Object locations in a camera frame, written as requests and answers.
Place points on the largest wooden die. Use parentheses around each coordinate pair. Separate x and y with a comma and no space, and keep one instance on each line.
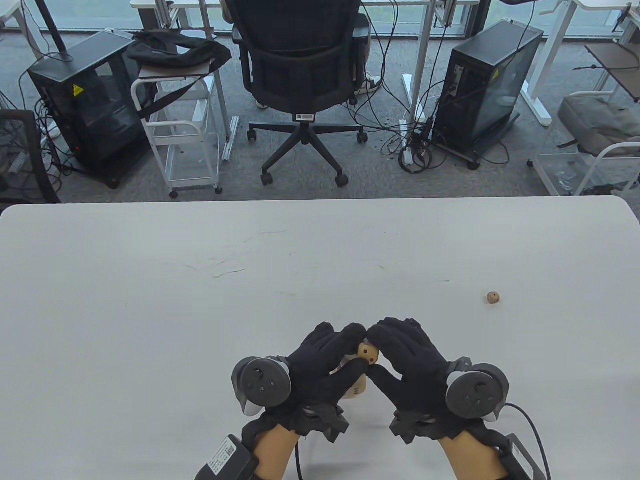
(356,390)

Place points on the person's left forearm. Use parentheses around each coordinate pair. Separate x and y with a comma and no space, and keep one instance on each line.
(275,450)

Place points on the grey tracking controller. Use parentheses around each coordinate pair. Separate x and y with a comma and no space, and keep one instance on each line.
(262,385)
(475,395)

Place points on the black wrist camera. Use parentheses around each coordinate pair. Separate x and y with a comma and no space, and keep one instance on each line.
(327,422)
(407,427)

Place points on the brown wooden board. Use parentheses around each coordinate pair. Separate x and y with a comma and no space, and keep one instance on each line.
(165,72)

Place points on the grey cushion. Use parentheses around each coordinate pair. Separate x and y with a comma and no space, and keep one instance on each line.
(595,120)

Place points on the person's right hand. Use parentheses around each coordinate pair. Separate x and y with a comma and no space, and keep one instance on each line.
(415,365)

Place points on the white metal rail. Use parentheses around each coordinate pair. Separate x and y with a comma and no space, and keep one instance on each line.
(231,137)

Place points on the black pole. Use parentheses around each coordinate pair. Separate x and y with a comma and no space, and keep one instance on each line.
(50,25)

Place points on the black computer tower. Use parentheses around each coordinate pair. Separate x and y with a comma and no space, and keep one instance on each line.
(90,115)
(490,85)

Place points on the black bag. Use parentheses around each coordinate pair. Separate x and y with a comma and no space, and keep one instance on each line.
(170,50)

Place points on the black office chair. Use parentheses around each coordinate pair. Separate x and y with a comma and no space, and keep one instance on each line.
(300,60)

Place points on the black mesh chair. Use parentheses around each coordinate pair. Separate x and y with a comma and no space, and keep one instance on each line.
(30,150)

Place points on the white metal cart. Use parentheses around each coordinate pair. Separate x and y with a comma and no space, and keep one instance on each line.
(612,150)
(160,145)

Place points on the person's right forearm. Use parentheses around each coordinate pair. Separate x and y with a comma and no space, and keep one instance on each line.
(470,455)

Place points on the white power strip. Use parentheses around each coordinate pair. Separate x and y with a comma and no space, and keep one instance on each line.
(407,156)

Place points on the person's left hand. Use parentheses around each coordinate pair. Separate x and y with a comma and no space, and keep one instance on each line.
(320,370)

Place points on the tiny wooden die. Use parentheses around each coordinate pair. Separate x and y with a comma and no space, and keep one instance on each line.
(493,298)

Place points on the black labelled sensor box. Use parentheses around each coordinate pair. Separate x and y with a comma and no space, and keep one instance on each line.
(225,457)
(522,460)

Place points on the brown wooden shelf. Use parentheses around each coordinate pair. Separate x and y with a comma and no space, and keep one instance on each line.
(617,62)

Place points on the medium wooden die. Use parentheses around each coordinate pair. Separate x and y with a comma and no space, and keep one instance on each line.
(350,361)

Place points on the small wooden die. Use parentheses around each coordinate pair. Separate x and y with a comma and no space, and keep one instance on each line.
(369,354)

